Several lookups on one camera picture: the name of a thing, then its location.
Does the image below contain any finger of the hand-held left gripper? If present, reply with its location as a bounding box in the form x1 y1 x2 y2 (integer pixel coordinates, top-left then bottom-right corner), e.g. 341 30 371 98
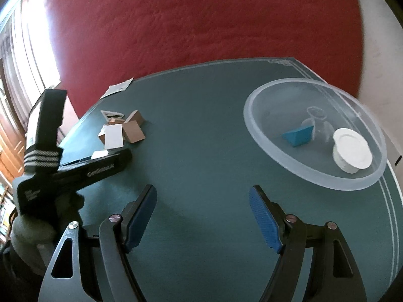
107 149 133 177

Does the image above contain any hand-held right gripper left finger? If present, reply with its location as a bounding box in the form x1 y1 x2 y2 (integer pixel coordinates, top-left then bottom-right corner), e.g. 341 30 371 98
38 184 158 302

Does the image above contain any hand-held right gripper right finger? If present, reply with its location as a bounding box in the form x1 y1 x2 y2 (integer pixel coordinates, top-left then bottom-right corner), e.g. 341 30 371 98
248 185 367 302

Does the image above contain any brown wooden block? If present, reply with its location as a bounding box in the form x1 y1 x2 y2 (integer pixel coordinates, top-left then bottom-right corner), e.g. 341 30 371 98
122 121 146 144

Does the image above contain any clear plastic bowl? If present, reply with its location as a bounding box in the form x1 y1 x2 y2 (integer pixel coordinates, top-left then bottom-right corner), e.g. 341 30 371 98
243 78 387 191

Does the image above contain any person's left hand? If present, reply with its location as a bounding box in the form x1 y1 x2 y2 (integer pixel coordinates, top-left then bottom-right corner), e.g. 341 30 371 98
11 192 86 250

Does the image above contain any white-faced wooden block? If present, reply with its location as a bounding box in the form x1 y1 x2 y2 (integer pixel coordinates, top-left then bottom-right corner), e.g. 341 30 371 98
97 124 124 150

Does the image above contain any wooden door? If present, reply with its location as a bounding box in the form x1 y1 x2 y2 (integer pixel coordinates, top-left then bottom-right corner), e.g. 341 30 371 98
0 58 30 181

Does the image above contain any wooden wedge block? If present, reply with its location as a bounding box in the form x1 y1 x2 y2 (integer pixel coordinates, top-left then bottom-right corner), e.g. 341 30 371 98
124 110 146 125

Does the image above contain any white paper sheet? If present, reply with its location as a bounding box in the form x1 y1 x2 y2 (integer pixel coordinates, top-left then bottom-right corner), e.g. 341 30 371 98
100 77 135 98

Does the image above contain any row of books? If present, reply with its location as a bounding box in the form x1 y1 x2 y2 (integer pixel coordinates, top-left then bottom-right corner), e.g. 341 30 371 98
0 182 14 238

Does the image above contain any green striped table mat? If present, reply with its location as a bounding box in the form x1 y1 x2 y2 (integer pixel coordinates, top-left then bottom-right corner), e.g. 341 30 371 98
38 57 403 302

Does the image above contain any blue triangular block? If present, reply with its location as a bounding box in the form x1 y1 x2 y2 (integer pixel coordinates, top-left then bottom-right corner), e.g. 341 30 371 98
282 125 315 147

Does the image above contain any white cup with lid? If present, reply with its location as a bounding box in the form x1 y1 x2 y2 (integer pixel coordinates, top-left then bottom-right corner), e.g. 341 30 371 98
332 128 373 173

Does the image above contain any small clear glass cup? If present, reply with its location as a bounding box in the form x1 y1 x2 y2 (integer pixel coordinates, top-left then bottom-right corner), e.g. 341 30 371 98
300 107 334 142

